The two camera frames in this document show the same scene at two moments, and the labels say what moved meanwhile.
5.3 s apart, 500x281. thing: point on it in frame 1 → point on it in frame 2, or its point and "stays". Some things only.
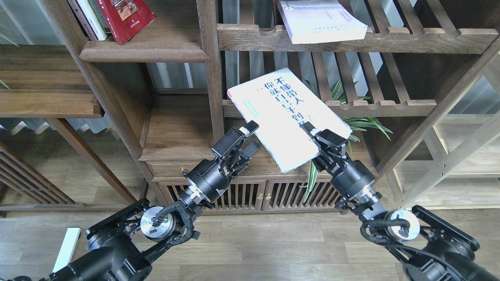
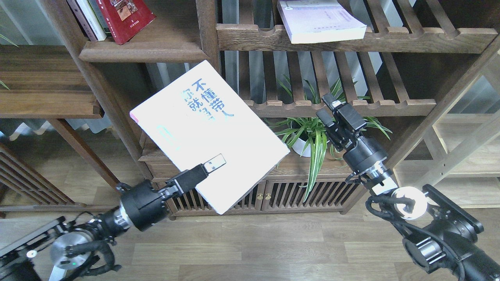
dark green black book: (99, 13) stays
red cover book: (126, 18) stays
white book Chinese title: (278, 104) → (202, 115)
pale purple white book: (313, 21) stays
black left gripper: (213, 178) → (145, 207)
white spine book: (100, 32) stays
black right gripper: (349, 177) → (365, 157)
